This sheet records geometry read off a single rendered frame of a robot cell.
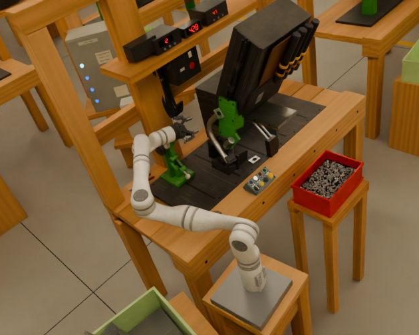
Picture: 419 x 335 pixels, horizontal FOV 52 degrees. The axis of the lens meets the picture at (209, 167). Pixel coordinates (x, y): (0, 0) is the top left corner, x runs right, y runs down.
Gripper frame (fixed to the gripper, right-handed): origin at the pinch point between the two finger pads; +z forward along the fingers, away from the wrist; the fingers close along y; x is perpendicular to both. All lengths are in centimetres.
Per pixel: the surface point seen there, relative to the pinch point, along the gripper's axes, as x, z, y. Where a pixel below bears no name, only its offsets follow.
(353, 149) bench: 8, 109, -51
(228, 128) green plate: 0.1, 18.6, -8.5
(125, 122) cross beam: 28.6, -15.5, 21.9
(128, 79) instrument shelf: -5.8, -23.4, 29.0
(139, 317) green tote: 13, -63, -63
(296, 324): -1, -7, -104
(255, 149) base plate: 10.8, 37.7, -23.2
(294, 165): -6, 40, -41
